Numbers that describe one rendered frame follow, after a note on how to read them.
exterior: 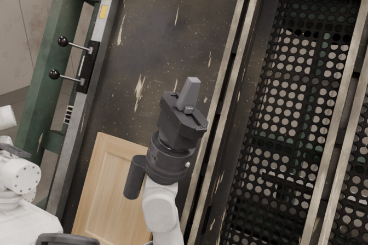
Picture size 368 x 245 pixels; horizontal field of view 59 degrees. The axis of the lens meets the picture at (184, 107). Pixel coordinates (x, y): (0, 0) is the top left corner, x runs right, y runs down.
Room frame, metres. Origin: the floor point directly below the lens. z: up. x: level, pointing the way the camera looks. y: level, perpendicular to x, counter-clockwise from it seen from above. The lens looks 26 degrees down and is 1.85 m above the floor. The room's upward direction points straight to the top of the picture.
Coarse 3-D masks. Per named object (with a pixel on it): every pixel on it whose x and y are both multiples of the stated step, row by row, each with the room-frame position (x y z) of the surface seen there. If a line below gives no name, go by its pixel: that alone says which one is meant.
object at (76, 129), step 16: (112, 0) 1.27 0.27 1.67; (112, 16) 1.27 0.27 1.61; (96, 32) 1.23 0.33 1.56; (96, 64) 1.17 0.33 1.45; (96, 80) 1.16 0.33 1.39; (80, 96) 1.12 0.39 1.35; (80, 112) 1.08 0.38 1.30; (80, 128) 1.06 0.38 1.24; (64, 144) 1.04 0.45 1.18; (80, 144) 1.05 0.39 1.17; (64, 160) 1.01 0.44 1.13; (64, 176) 0.97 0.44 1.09; (64, 192) 0.96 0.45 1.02; (48, 208) 0.93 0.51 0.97; (64, 208) 0.95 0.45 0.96
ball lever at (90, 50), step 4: (60, 40) 1.13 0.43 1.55; (64, 40) 1.13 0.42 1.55; (60, 44) 1.13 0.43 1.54; (64, 44) 1.13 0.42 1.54; (68, 44) 1.15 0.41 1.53; (72, 44) 1.15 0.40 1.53; (80, 48) 1.17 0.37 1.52; (84, 48) 1.17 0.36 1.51; (92, 48) 1.18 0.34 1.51; (88, 52) 1.17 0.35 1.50; (92, 52) 1.18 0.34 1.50
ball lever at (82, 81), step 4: (52, 72) 1.08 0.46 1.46; (56, 72) 1.08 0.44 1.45; (52, 76) 1.07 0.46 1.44; (56, 76) 1.08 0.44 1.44; (60, 76) 1.10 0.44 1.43; (64, 76) 1.10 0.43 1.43; (72, 80) 1.11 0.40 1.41; (76, 80) 1.12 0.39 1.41; (80, 80) 1.13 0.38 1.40; (84, 80) 1.13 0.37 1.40; (80, 84) 1.12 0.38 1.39; (84, 84) 1.12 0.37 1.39
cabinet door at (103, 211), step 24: (96, 144) 1.01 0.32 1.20; (120, 144) 0.97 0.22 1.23; (96, 168) 0.96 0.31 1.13; (120, 168) 0.93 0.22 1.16; (96, 192) 0.91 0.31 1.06; (120, 192) 0.88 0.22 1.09; (96, 216) 0.87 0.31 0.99; (120, 216) 0.84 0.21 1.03; (120, 240) 0.79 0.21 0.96; (144, 240) 0.76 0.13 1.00
